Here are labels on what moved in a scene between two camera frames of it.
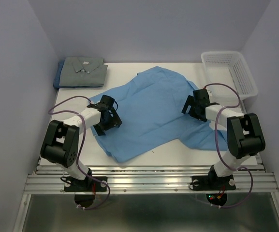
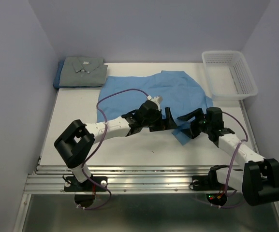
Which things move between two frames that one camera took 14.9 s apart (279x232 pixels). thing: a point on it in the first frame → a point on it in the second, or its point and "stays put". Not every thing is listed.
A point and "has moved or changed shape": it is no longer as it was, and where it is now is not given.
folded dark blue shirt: x=56 y=83 stays put
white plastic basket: x=230 y=67 stays put
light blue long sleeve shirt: x=151 y=108 has moved or changed shape
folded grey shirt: x=78 y=71 stays put
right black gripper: x=190 y=101 → x=197 y=112
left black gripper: x=114 y=120 → x=161 y=124
